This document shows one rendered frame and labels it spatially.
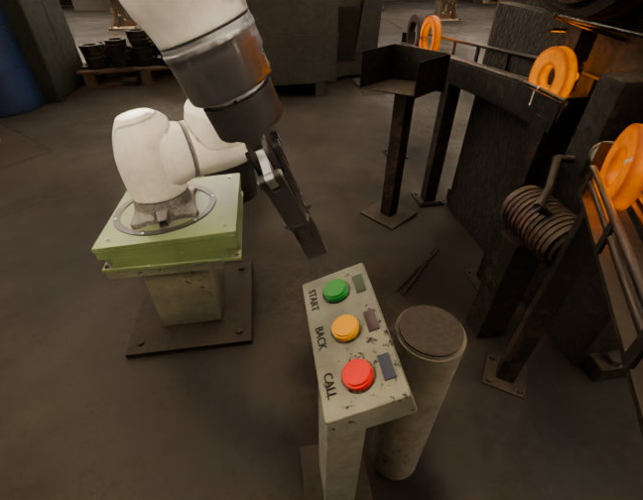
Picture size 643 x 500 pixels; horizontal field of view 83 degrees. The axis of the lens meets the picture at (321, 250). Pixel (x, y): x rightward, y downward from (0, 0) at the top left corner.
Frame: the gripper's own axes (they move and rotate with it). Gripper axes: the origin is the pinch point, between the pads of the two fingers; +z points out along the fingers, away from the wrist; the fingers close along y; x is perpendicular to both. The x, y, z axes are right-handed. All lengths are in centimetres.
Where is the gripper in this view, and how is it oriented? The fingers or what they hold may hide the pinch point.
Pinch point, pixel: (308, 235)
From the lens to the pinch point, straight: 49.8
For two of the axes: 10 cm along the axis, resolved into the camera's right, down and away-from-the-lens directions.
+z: 3.4, 6.9, 6.4
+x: -9.3, 3.6, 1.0
